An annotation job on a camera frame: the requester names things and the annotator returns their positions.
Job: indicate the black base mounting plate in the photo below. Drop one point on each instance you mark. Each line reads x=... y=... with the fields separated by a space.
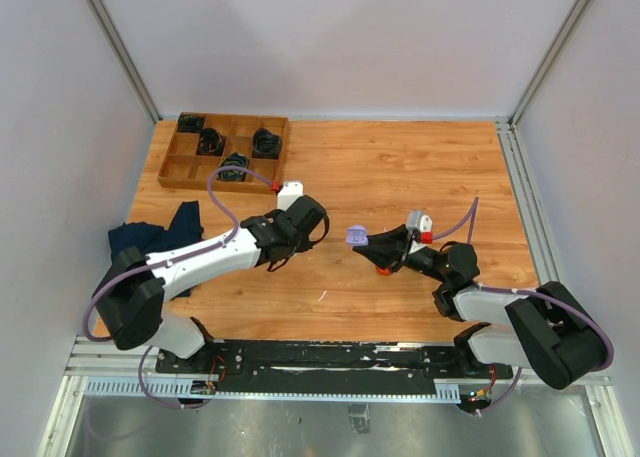
x=312 y=368

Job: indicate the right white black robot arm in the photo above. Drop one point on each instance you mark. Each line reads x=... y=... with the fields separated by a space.
x=543 y=329

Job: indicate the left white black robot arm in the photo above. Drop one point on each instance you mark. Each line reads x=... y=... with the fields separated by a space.
x=131 y=297

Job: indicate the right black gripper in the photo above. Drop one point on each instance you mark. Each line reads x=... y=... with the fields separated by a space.
x=388 y=249

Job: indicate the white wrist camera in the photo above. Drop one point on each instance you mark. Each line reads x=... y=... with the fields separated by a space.
x=418 y=221
x=289 y=192

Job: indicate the purple earbud charging case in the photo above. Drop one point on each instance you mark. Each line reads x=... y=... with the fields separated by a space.
x=357 y=236

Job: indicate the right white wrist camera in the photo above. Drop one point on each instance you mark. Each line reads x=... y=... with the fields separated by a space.
x=418 y=221

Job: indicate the wooden compartment tray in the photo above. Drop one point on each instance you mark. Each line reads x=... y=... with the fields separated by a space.
x=251 y=147

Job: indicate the dark blue cloth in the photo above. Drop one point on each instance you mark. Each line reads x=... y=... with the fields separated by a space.
x=185 y=229

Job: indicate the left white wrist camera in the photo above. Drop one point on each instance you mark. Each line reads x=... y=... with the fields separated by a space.
x=289 y=192

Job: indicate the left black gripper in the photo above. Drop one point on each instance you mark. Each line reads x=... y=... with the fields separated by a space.
x=305 y=244

